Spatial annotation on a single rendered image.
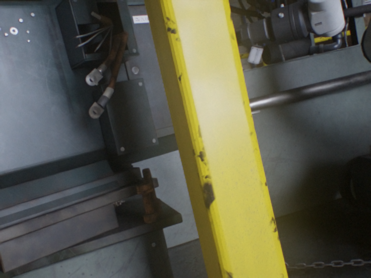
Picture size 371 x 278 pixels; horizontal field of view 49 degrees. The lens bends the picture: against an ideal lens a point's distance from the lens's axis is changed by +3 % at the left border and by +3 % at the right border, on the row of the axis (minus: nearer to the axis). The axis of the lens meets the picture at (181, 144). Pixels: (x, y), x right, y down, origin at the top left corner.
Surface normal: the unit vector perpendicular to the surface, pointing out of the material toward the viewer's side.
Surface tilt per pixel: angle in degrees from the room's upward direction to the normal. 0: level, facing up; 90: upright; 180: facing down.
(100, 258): 90
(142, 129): 90
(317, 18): 140
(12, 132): 90
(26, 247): 90
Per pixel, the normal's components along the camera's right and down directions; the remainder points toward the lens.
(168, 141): 0.56, 0.65
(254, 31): -0.42, 0.17
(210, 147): 0.27, 0.02
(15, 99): 0.57, -0.06
